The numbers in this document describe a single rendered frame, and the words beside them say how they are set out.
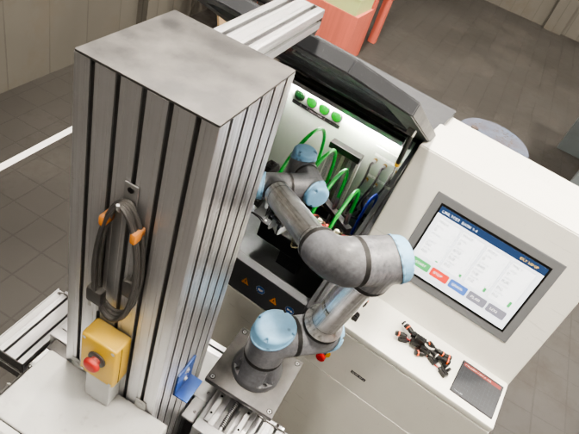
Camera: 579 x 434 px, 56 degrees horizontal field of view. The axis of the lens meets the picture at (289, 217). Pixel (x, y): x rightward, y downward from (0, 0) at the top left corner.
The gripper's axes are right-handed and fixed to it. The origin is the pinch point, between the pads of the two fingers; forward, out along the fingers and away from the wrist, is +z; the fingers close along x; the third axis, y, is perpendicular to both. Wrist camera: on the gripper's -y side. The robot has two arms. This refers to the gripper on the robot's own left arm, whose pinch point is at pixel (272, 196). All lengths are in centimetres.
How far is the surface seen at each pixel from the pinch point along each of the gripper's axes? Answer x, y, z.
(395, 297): 46, 4, 37
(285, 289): 16.3, 24.9, 17.7
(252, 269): 2.4, 25.7, 13.4
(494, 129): -12, -152, 200
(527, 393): 92, -5, 205
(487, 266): 70, -21, 27
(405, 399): 68, 33, 41
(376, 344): 53, 22, 27
